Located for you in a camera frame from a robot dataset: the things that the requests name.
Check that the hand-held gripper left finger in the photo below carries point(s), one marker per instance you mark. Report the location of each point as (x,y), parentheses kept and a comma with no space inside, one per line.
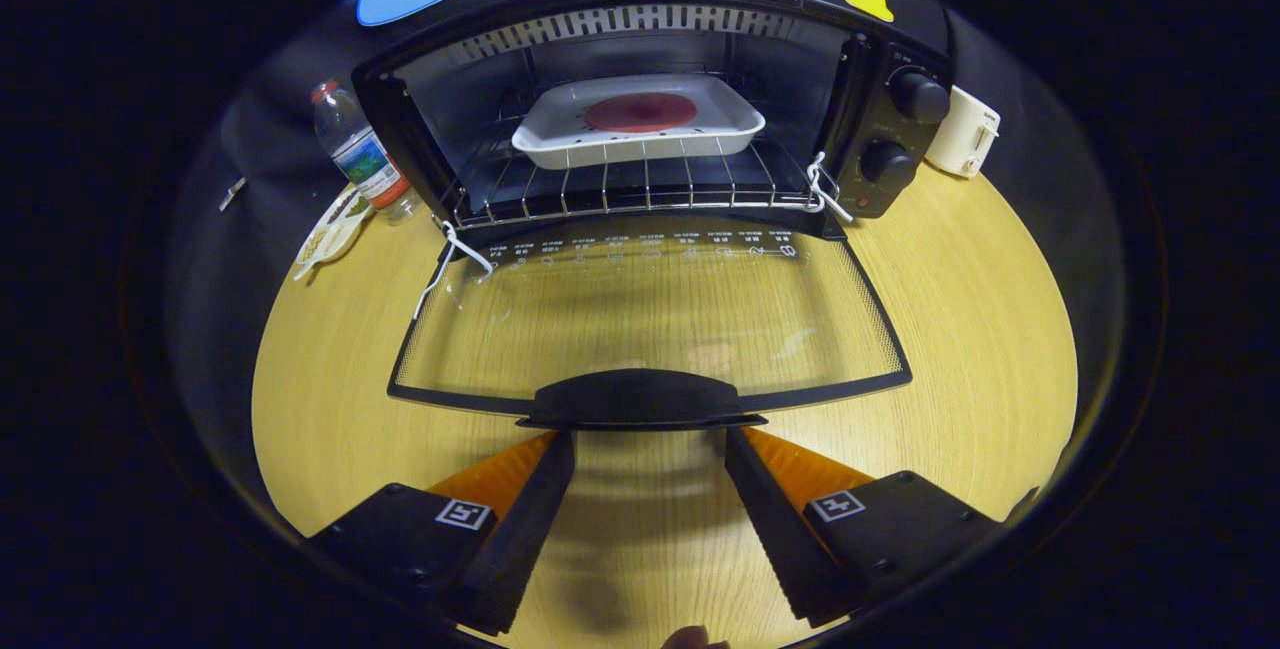
(525,519)

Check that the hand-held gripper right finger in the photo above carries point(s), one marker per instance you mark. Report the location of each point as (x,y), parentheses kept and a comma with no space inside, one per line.
(770,519)

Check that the black toaster oven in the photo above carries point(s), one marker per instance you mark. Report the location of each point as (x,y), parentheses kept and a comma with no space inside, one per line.
(905,134)

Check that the white square plate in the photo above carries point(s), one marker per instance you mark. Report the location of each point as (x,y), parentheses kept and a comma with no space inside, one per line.
(548,111)

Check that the pink round meat slice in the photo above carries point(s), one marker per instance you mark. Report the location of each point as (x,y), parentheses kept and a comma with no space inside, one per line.
(640,113)

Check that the white bread toaster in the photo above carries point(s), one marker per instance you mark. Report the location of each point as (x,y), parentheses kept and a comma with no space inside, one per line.
(960,134)

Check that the small snack packet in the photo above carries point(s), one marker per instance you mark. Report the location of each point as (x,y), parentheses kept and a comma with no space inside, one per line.
(330,234)

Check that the clear plastic water bottle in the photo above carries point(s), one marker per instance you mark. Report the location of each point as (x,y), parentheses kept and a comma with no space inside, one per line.
(365,164)

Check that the silver side clip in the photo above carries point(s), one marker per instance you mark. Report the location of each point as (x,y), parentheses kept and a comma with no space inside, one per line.
(232,194)

